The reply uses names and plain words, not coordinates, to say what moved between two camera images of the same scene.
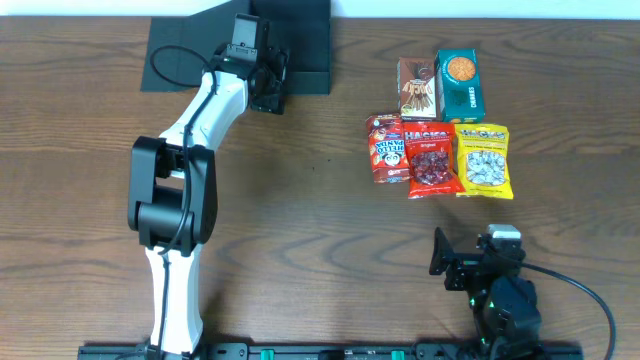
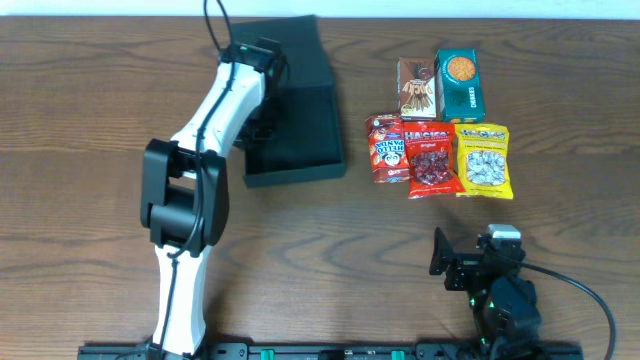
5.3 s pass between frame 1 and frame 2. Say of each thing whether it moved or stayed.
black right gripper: stayed
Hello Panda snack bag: stayed
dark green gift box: moved
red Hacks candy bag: stayed
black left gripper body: moved
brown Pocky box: stayed
